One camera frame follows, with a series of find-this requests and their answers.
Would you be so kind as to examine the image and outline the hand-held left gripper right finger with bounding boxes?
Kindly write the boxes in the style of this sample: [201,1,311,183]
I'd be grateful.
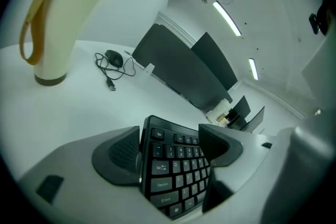
[198,123,279,215]

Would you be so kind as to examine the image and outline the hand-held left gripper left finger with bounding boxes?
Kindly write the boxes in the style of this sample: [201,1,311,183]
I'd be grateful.
[17,125,173,223]

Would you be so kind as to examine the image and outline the black keyboard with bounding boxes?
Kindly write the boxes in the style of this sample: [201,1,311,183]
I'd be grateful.
[136,114,212,220]

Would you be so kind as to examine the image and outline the computer monitor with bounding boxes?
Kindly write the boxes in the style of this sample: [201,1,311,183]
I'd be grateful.
[227,95,252,126]
[240,106,266,133]

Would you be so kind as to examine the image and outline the long ceiling light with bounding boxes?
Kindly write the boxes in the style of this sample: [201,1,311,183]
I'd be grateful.
[248,58,260,81]
[212,0,243,37]

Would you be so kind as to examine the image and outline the black desk divider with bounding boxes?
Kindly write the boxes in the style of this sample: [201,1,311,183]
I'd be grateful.
[191,31,239,91]

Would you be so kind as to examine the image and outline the dark grey desk divider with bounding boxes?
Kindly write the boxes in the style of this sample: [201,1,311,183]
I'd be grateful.
[132,23,233,113]

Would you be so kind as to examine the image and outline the white divider clip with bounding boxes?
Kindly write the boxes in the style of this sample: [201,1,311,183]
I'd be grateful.
[141,63,156,79]

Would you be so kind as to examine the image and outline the cream tumbler brown lid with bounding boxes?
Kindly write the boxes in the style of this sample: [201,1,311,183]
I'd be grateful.
[18,0,120,87]

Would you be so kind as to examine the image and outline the black wired mouse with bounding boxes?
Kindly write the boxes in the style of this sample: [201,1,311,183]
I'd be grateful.
[94,49,137,92]

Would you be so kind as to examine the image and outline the black head-worn camera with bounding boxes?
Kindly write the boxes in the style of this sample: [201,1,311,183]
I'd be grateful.
[308,13,320,35]

